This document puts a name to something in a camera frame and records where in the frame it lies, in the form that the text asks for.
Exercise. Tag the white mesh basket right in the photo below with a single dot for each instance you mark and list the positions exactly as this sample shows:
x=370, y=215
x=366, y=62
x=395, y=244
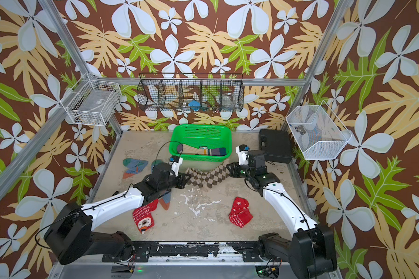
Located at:
x=318, y=132

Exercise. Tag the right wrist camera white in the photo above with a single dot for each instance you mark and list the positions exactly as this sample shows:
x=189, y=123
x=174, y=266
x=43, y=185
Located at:
x=242, y=152

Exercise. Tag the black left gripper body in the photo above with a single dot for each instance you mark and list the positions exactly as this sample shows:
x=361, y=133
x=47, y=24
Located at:
x=173, y=182

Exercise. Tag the cream purple striped sock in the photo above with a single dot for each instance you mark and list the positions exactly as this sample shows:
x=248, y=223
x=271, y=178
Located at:
x=186, y=149

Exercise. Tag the black plastic tool case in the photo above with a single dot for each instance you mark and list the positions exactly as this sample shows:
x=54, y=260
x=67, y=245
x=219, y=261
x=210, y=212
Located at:
x=276, y=145

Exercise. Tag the white wire basket left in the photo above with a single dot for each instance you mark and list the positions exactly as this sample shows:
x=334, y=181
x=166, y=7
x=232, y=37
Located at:
x=93, y=102

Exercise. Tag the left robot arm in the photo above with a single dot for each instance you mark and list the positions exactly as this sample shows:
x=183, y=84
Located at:
x=72, y=235

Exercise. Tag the brown argyle sock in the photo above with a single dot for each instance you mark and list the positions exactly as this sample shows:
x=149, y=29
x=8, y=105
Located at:
x=208, y=179

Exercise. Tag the blue green orange sock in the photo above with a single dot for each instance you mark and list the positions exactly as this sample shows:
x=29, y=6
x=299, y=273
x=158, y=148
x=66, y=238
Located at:
x=134, y=166
x=165, y=200

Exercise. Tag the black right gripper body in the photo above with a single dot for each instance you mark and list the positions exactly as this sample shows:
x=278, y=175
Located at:
x=243, y=171

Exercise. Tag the red christmas sock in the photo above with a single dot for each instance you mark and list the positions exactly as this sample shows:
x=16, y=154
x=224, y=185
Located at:
x=240, y=214
x=143, y=216

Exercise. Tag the green plastic basket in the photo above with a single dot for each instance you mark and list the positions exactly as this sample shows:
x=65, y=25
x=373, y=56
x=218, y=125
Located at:
x=201, y=136

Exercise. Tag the black wire shelf basket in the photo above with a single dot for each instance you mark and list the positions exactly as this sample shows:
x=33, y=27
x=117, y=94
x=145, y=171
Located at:
x=191, y=92

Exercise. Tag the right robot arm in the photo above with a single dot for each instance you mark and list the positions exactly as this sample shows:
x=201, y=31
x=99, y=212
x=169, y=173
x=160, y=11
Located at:
x=311, y=250

